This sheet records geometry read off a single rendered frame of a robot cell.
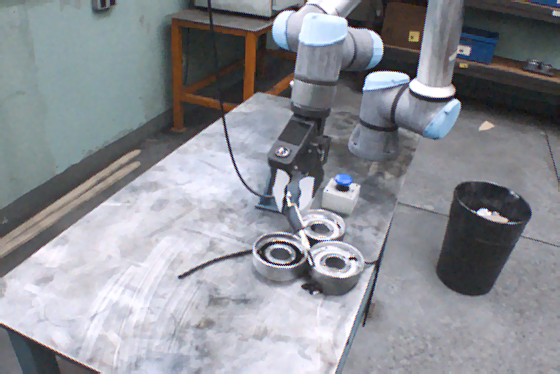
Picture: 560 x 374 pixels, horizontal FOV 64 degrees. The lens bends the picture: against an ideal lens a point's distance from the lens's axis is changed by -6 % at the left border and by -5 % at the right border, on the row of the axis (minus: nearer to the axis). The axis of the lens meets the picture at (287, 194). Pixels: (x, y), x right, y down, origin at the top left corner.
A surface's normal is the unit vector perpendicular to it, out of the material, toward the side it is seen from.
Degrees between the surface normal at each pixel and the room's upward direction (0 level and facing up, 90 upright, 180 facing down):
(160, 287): 0
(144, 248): 0
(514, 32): 90
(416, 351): 0
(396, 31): 92
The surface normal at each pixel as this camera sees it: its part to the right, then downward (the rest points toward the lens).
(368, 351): 0.09, -0.84
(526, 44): -0.36, 0.47
